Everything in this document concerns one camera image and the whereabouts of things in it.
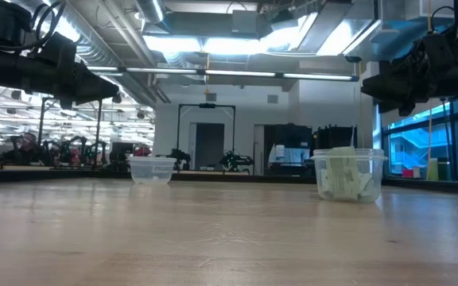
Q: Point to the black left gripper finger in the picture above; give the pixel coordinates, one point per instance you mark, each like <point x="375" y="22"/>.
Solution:
<point x="94" y="87"/>
<point x="94" y="99"/>

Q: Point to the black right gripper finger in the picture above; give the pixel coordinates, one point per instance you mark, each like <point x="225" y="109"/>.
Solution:
<point x="402" y="77"/>
<point x="406" y="104"/>

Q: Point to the green stevia packet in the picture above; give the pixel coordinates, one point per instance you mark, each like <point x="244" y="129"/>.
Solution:
<point x="366" y="183"/>
<point x="323" y="179"/>
<point x="342" y="172"/>

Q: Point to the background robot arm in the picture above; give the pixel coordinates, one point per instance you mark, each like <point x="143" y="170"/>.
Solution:
<point x="181" y="157"/>
<point x="235" y="159"/>

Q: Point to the background robot station row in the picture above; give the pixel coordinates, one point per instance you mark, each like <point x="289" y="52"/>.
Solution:
<point x="58" y="153"/>

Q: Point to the red box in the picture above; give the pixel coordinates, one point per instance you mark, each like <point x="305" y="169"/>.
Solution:
<point x="408" y="173"/>

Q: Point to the light green container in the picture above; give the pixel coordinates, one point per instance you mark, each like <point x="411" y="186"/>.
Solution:
<point x="433" y="168"/>

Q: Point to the dark green container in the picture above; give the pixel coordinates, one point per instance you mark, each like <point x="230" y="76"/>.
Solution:
<point x="445" y="168"/>

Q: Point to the clear plastic cup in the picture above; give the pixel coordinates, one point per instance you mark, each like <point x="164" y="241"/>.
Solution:
<point x="378" y="175"/>
<point x="151" y="170"/>

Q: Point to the black cabinet with screen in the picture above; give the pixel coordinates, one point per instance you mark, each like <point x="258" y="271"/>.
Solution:
<point x="292" y="137"/>

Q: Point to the grey door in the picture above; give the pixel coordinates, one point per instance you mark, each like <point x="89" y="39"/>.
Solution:
<point x="209" y="145"/>

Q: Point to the white bottle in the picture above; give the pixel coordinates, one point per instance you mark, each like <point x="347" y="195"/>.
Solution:
<point x="280" y="153"/>

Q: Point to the long ceiling light strip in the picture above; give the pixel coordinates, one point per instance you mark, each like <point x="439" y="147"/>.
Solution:
<point x="237" y="73"/>

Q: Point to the grey ceiling box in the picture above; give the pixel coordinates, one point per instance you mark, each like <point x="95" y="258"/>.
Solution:
<point x="245" y="22"/>

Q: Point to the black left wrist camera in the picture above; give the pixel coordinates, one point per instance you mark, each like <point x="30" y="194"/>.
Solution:
<point x="56" y="49"/>

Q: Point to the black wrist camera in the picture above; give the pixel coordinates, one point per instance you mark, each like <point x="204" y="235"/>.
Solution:
<point x="56" y="49"/>
<point x="439" y="47"/>

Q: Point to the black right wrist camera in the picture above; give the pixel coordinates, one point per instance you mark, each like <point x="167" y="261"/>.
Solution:
<point x="439" y="47"/>

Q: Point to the black gantry frame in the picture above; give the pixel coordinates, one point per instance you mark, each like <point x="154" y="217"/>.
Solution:
<point x="42" y="119"/>
<point x="207" y="105"/>

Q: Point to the large ribbed air duct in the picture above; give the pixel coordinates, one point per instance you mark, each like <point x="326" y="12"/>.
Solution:
<point x="94" y="43"/>

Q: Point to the small silver air duct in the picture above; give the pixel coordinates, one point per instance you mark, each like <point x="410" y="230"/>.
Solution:
<point x="151" y="10"/>

